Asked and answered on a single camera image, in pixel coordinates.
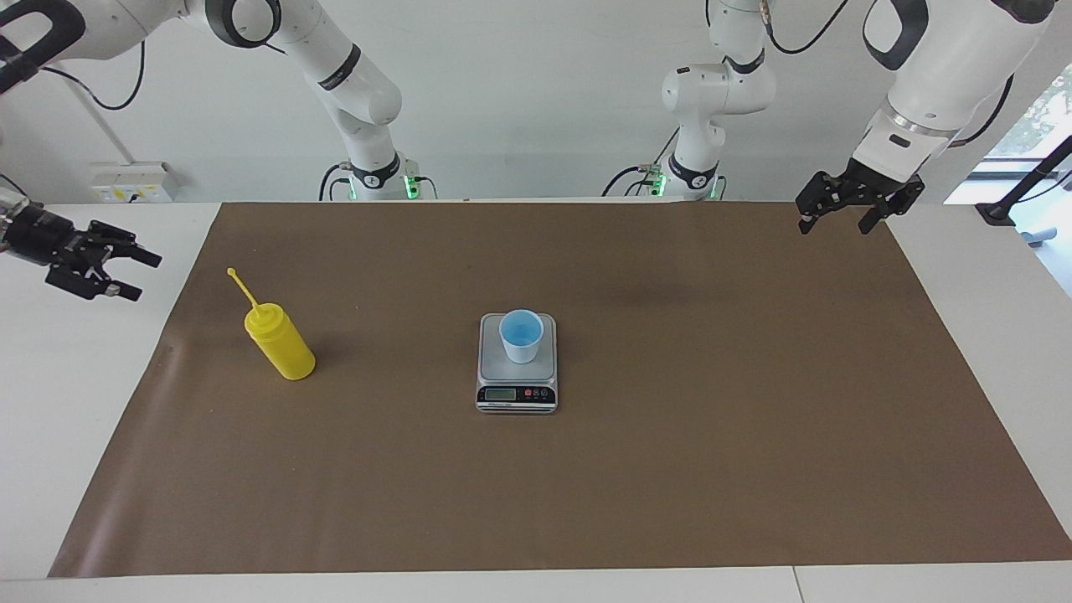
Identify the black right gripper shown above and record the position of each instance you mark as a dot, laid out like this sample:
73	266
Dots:
33	234

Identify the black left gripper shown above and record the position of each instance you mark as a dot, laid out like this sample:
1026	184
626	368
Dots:
879	186

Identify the yellow squeeze bottle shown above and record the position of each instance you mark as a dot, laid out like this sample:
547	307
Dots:
285	347

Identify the light blue plastic cup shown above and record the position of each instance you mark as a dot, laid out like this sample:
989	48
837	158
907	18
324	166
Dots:
521	339

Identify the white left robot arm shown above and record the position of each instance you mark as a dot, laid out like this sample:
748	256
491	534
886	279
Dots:
930	84

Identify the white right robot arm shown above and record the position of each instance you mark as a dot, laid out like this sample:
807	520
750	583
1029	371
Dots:
352	84

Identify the silver digital kitchen scale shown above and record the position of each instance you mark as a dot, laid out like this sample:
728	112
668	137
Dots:
517	394

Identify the black stand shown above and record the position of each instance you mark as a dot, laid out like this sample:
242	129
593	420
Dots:
997	211

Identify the light blue object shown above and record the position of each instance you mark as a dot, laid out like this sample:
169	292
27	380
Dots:
1043	234

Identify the window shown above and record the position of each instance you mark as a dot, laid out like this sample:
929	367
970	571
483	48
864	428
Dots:
1038	117

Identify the brown table mat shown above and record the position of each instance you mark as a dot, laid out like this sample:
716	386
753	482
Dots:
670	461

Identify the white wall outlet box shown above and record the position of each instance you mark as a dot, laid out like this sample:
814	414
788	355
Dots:
134	182

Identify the white wall conduit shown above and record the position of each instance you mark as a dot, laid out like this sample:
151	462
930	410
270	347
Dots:
100	126

